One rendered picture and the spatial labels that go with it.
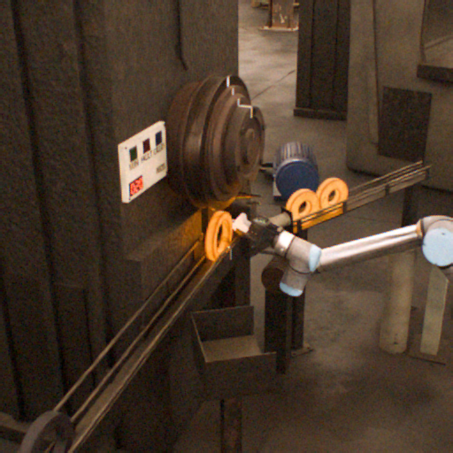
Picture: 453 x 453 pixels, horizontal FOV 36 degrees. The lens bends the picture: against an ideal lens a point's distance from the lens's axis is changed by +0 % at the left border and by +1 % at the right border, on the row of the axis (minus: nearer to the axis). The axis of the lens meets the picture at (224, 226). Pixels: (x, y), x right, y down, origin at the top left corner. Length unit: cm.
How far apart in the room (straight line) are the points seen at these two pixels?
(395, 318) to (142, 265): 140
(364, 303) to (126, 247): 177
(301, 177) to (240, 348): 252
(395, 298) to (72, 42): 183
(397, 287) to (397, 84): 218
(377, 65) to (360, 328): 220
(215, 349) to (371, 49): 322
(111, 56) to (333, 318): 198
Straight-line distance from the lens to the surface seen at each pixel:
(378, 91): 510
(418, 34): 492
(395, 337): 328
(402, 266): 310
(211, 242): 252
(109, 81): 203
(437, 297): 320
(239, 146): 231
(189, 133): 226
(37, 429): 180
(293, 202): 290
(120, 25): 206
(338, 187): 304
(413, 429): 295
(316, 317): 353
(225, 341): 226
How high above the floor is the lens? 189
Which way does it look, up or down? 25 degrees down
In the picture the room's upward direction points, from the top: 1 degrees counter-clockwise
